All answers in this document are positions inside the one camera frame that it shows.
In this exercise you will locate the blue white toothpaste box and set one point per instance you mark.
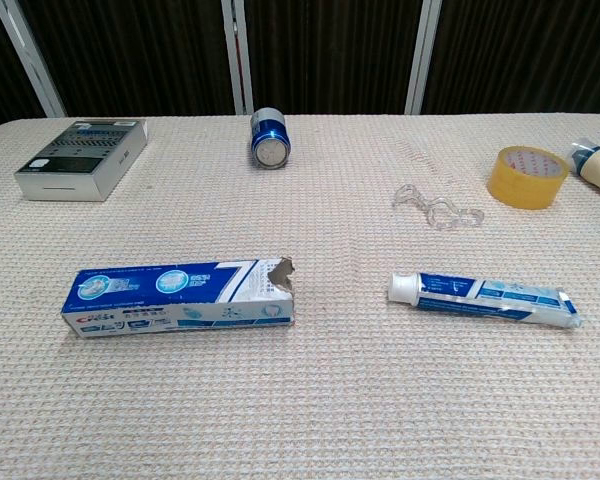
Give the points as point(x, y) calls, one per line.
point(130, 287)

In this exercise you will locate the blue white toothpaste tube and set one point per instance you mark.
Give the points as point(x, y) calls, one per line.
point(500, 297)

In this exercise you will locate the beige woven table cloth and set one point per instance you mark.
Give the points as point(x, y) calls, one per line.
point(300, 390)

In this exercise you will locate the grey electronics package box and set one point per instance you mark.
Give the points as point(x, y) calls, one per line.
point(75, 160)

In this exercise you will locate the blue silver drink can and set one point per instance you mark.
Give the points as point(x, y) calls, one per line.
point(269, 142)

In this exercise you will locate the clear plastic wrapper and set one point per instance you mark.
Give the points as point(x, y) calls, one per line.
point(437, 212)

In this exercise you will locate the black pleated curtain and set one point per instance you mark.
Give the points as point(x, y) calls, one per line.
point(330, 50)

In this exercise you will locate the yellow packing tape roll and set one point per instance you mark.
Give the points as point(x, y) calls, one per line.
point(522, 190)

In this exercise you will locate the white frame post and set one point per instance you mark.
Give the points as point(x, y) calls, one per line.
point(422, 55)
point(236, 55)
point(35, 65)

